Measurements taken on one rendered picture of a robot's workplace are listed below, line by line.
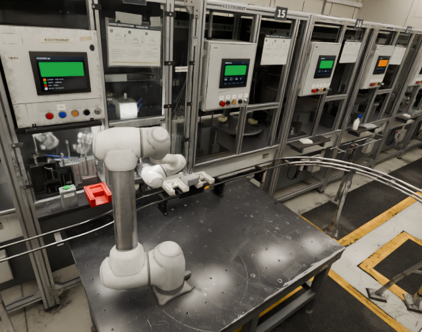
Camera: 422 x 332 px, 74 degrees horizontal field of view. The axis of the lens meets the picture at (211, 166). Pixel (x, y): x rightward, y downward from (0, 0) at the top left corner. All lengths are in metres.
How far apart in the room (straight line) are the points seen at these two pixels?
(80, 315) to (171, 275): 1.13
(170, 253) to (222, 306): 0.39
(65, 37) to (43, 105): 0.35
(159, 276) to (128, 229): 0.28
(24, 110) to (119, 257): 0.85
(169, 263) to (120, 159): 0.54
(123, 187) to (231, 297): 0.80
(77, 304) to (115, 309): 0.96
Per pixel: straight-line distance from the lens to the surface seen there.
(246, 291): 1.63
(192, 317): 1.51
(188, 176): 2.00
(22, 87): 1.63
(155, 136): 1.17
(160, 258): 1.38
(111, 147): 1.20
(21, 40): 1.60
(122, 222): 1.31
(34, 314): 2.53
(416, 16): 9.61
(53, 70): 1.60
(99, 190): 1.84
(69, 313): 2.46
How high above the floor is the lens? 1.94
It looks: 28 degrees down
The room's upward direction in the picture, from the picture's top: 6 degrees clockwise
